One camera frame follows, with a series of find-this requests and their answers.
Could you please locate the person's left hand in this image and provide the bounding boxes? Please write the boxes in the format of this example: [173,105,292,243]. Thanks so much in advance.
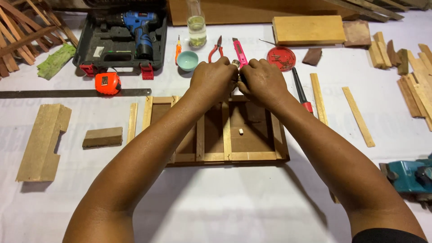
[188,57,240,108]

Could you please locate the person's right hand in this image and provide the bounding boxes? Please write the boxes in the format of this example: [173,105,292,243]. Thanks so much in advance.
[237,58,291,109]

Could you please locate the pink utility knife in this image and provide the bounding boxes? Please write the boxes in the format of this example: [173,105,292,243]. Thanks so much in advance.
[232,38,249,68]

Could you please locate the red lid with nails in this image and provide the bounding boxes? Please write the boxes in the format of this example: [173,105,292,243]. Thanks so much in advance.
[266,46,297,72]

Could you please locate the small teal bowl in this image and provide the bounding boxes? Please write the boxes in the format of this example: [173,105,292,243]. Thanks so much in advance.
[177,51,199,72]

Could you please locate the clear glass bottle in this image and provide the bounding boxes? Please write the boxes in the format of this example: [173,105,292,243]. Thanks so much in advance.
[186,0,207,48]

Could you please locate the orange screwdriver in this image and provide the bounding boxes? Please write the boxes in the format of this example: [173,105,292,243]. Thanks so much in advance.
[174,35,182,66]

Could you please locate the large wooden board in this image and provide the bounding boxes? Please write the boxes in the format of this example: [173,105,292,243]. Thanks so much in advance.
[167,0,359,26]

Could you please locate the small dark brown wood piece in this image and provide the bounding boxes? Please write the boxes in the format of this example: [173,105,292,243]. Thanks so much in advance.
[302,47,323,67]

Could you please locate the large pale wood block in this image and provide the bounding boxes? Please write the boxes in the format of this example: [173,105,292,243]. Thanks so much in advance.
[272,15,347,47]

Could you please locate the long thin wood strip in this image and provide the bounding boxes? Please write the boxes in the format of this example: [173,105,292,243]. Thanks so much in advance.
[310,73,341,204]

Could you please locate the short thin wood strip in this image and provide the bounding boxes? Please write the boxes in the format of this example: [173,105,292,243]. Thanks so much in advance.
[126,103,138,144]

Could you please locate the flat brown wood piece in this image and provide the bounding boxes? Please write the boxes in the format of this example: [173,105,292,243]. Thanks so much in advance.
[343,19,372,47]

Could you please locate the thin pale wood strip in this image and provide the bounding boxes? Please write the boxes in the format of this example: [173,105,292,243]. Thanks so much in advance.
[342,86,376,148]

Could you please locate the orange tape measure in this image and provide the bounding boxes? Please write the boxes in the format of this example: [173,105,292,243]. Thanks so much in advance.
[94,72,122,96]

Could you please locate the black drill case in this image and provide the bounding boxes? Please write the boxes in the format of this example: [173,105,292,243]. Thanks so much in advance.
[72,8,168,81]

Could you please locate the white table sheet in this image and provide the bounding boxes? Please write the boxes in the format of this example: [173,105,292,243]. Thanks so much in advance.
[0,9,432,243]

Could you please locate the small brown wood block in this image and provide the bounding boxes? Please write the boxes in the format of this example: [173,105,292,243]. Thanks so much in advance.
[82,126,124,150]

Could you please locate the heap of long planks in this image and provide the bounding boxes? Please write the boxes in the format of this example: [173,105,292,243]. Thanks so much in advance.
[322,0,432,23]

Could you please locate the heap of small wood offcuts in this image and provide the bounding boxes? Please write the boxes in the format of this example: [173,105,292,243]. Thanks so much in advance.
[367,31,432,132]

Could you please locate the long metal ruler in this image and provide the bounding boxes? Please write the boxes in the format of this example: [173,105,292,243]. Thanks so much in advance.
[0,88,152,99]

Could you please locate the teal electric planer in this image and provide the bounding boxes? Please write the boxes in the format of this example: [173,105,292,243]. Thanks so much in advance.
[379,153,432,210]

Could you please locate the notched wooden board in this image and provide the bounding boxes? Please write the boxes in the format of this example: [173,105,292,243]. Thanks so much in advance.
[16,103,72,183]

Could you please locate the heap of reddish wood slats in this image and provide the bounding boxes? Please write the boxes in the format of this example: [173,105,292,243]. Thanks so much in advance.
[0,0,79,79]

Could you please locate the person's black sleeve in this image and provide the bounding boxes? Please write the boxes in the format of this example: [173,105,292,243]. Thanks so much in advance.
[352,228,428,243]

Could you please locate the red handled pliers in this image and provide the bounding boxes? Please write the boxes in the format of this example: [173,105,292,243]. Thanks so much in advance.
[208,35,224,64]

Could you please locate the black tool with red handle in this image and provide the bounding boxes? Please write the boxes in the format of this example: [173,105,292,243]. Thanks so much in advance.
[291,67,314,114]

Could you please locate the wooden divided tray frame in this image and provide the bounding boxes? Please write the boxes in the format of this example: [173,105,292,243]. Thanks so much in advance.
[142,95,290,167]

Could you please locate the blue cordless drill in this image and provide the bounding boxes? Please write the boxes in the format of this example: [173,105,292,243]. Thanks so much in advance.
[122,11,159,60]

